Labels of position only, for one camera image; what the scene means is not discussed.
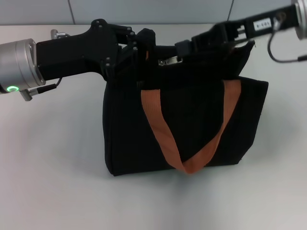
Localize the black food bag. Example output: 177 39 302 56
102 28 269 177

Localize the silver zipper pull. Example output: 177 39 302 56
158 55 184 67

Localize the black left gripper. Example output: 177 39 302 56
35 18 140 82

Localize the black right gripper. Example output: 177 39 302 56
175 4 299 58

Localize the silver plug with black cable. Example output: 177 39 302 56
21 78 63 102

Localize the silver plug connector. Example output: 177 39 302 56
50 29 71 39

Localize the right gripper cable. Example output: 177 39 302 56
267 11 307 63

